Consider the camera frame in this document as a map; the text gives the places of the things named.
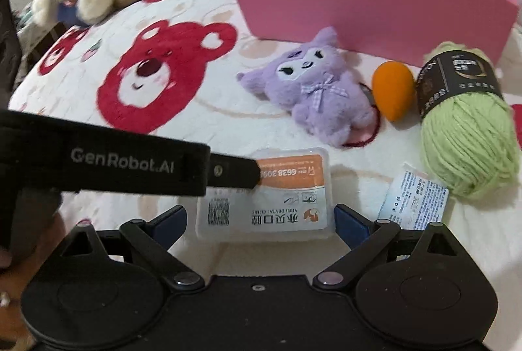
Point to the green yarn ball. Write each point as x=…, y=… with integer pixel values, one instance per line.
x=465, y=138

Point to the orange makeup sponge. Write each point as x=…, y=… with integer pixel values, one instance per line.
x=393, y=89

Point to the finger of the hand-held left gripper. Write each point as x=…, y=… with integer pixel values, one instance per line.
x=232, y=171

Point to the clear box with orange label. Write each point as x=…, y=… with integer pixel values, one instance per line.
x=265, y=212

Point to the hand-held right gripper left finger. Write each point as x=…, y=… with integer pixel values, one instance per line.
x=171, y=221

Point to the bear print blanket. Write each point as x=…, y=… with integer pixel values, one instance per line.
x=122, y=69

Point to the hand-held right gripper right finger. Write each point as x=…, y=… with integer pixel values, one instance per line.
x=350, y=225

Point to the purple plush toy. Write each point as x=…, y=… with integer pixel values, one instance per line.
x=314, y=102

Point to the person's left hand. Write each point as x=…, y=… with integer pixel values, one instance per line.
x=36, y=245

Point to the white printed packet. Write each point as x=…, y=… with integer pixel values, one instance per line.
x=416, y=196

